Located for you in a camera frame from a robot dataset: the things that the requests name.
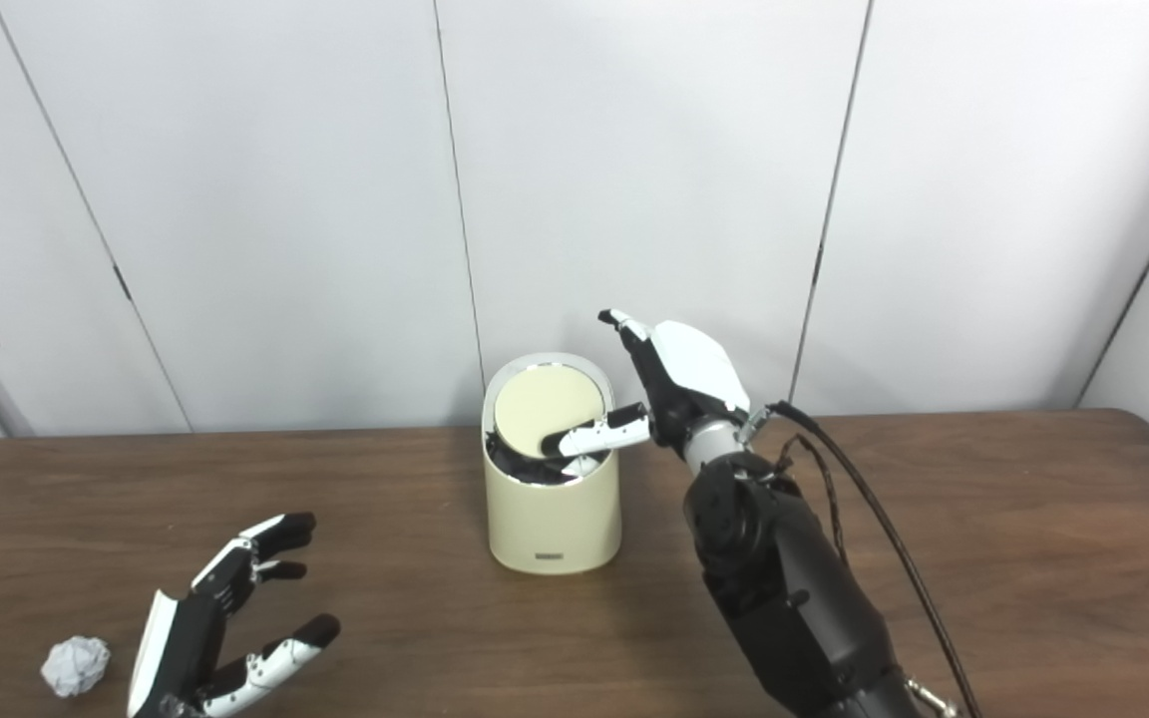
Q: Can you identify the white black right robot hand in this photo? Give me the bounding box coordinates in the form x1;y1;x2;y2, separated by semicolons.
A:
541;308;753;475

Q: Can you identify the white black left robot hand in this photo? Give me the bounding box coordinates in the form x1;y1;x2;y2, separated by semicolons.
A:
126;512;342;718

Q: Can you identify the white paper ball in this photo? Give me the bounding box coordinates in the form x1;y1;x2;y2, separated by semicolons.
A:
41;636;112;698

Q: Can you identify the round cream bin lid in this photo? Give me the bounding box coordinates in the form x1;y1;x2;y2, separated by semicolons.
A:
494;365;605;460

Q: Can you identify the cream-colored plastic bin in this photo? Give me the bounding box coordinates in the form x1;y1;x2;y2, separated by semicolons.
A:
482;352;623;575

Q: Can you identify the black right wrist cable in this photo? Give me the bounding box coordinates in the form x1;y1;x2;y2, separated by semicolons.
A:
764;401;984;718

